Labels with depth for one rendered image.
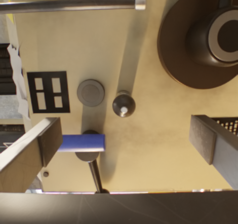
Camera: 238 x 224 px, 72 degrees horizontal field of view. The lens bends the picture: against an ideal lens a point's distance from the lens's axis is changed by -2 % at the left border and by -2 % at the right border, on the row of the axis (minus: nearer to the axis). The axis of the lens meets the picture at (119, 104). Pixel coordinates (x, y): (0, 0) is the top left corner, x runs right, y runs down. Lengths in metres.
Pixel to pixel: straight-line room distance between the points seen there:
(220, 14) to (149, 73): 0.12
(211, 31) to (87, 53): 0.17
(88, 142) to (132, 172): 0.14
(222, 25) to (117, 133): 0.22
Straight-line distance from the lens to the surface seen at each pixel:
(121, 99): 0.22
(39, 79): 0.31
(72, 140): 0.25
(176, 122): 0.32
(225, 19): 0.24
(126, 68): 0.28
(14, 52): 0.35
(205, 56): 0.23
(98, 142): 0.24
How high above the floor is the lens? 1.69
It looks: 1 degrees up
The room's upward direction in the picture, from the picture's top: 91 degrees counter-clockwise
